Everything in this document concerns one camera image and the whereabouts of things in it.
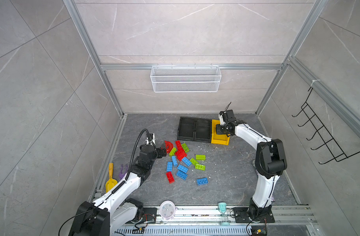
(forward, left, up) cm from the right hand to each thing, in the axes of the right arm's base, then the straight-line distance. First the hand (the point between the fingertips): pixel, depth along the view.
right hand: (218, 127), depth 100 cm
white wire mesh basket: (+27, +14, +21) cm, 37 cm away
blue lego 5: (-33, +14, -9) cm, 37 cm away
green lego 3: (-21, +19, -8) cm, 29 cm away
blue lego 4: (-29, +26, -9) cm, 40 cm away
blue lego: (-24, +34, -7) cm, 42 cm away
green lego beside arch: (-14, +32, -6) cm, 36 cm away
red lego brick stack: (-15, +27, -7) cm, 31 cm away
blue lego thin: (-21, +30, -6) cm, 38 cm away
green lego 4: (-25, +14, -8) cm, 30 cm away
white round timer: (-48, +33, -6) cm, 59 cm away
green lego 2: (-19, +13, -7) cm, 24 cm away
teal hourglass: (-48, +6, -5) cm, 48 cm away
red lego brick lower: (-31, +33, -7) cm, 46 cm away
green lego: (-12, +23, -8) cm, 27 cm away
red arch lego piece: (-10, +35, -8) cm, 37 cm away
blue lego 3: (-26, +26, -7) cm, 37 cm away
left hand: (-15, +40, +8) cm, 44 cm away
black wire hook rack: (-21, -42, +22) cm, 52 cm away
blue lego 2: (-21, +23, -8) cm, 32 cm away
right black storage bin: (+5, +10, -10) cm, 15 cm away
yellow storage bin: (-5, -3, -6) cm, 9 cm away
